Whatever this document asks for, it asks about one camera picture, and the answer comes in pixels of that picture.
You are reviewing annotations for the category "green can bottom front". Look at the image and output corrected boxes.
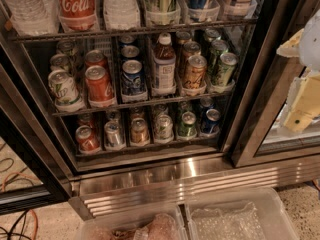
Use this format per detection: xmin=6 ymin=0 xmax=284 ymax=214
xmin=177 ymin=111 xmax=197 ymax=138

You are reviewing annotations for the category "clear plastic bin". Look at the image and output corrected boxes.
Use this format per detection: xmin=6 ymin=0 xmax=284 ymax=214
xmin=74 ymin=204 xmax=188 ymax=240
xmin=184 ymin=188 xmax=300 ymax=240

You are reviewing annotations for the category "silver green 7up can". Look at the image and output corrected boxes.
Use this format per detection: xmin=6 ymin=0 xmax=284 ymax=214
xmin=154 ymin=114 xmax=173 ymax=143

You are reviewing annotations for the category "clear water bottle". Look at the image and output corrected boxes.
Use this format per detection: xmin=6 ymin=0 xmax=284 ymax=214
xmin=4 ymin=0 xmax=59 ymax=36
xmin=103 ymin=0 xmax=140 ymax=30

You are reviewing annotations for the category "blue can bottom front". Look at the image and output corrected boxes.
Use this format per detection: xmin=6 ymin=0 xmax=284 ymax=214
xmin=200 ymin=109 xmax=221 ymax=134

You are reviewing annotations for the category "red coca-cola bottle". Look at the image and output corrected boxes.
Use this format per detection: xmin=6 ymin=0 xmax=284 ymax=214
xmin=59 ymin=0 xmax=96 ymax=31

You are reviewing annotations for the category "brown tea bottle white cap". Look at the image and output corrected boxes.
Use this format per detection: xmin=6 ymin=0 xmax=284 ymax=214
xmin=153 ymin=33 xmax=176 ymax=89

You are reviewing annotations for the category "silver can bottom front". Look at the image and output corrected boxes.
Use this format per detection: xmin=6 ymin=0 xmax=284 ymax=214
xmin=104 ymin=121 xmax=125 ymax=150

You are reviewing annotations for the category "clear water bottle centre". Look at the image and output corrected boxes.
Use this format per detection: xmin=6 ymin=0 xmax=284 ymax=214
xmin=103 ymin=0 xmax=140 ymax=30

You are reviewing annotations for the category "clear water bottle left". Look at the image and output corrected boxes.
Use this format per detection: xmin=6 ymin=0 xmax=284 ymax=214
xmin=4 ymin=0 xmax=59 ymax=36

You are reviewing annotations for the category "silver can middle left rear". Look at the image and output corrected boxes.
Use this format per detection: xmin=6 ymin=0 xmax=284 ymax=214
xmin=50 ymin=54 xmax=72 ymax=73

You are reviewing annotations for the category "white 7up can middle shelf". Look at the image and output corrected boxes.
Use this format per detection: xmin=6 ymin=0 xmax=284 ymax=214
xmin=48 ymin=69 xmax=82 ymax=112

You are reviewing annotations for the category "orange cable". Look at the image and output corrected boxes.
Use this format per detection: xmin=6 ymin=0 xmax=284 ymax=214
xmin=0 ymin=171 xmax=39 ymax=240

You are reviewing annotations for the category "gold can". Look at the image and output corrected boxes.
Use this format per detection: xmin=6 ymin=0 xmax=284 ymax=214
xmin=182 ymin=55 xmax=207 ymax=89
xmin=130 ymin=118 xmax=149 ymax=144

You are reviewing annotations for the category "black cable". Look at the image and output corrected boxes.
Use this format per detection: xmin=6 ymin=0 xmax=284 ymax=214
xmin=0 ymin=209 xmax=32 ymax=240

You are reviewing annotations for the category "gold can bottom front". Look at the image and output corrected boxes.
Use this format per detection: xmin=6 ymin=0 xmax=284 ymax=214
xmin=130 ymin=118 xmax=149 ymax=144

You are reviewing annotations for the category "gold can middle front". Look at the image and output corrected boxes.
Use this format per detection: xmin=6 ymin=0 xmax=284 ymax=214
xmin=182 ymin=55 xmax=207 ymax=89

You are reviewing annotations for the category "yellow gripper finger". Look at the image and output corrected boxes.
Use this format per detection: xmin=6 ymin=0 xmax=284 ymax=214
xmin=283 ymin=72 xmax=320 ymax=133
xmin=276 ymin=29 xmax=304 ymax=58

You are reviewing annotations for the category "green can middle front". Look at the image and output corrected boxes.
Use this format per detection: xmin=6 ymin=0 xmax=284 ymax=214
xmin=211 ymin=52 xmax=238 ymax=87

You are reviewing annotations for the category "red cola can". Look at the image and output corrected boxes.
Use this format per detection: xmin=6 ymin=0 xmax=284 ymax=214
xmin=75 ymin=125 xmax=100 ymax=152
xmin=85 ymin=66 xmax=114 ymax=107
xmin=85 ymin=50 xmax=108 ymax=68

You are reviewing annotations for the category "red cola can bottom front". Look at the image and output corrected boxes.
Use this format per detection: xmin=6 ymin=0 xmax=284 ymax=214
xmin=75 ymin=125 xmax=100 ymax=152

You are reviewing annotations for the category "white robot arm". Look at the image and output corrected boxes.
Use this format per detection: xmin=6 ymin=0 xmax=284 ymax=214
xmin=276 ymin=10 xmax=320 ymax=133

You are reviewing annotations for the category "red cola can middle rear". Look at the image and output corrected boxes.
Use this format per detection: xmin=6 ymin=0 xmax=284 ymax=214
xmin=85 ymin=50 xmax=108 ymax=68

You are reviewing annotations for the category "red cola can middle front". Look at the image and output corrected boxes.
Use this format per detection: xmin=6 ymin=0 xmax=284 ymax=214
xmin=85 ymin=66 xmax=114 ymax=107

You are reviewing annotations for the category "blue pepsi can middle front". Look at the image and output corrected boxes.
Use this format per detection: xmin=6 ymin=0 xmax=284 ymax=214
xmin=121 ymin=60 xmax=145 ymax=96

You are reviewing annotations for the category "clear plastic bin right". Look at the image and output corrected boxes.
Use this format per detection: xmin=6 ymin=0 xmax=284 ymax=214
xmin=184 ymin=188 xmax=300 ymax=240

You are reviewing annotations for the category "clear plastic bin left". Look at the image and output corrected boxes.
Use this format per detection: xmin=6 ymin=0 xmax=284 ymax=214
xmin=74 ymin=204 xmax=188 ymax=240

